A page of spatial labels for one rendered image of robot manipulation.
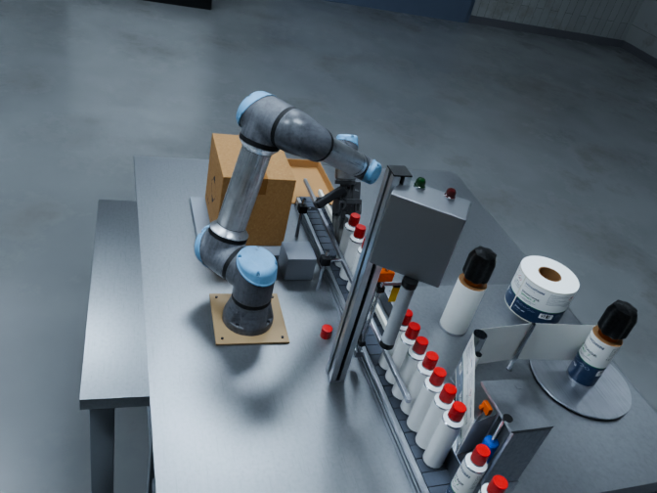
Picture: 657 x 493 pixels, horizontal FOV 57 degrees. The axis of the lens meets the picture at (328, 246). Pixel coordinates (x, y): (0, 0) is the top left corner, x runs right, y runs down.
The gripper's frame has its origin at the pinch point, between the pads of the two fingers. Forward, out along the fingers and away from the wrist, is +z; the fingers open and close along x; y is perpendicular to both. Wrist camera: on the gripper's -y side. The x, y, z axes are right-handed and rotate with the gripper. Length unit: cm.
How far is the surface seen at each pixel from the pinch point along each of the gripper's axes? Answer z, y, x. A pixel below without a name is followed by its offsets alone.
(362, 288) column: 6, -15, -59
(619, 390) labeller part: 39, 70, -60
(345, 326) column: 17, -16, -51
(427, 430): 39, -1, -71
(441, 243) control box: -8, -7, -80
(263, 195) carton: -14.1, -26.5, -0.3
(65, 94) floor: -74, -105, 316
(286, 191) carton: -15.7, -18.9, -1.3
